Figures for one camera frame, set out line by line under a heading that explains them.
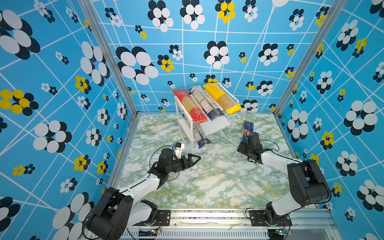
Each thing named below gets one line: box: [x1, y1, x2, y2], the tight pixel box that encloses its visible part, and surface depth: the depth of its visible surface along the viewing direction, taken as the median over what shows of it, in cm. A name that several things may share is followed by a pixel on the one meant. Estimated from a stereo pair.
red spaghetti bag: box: [172, 89, 208, 124], surface depth 74 cm
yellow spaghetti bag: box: [203, 82, 243, 115], surface depth 80 cm
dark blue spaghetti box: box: [243, 121, 254, 144], surface depth 109 cm
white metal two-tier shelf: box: [174, 82, 240, 152], surface depth 80 cm
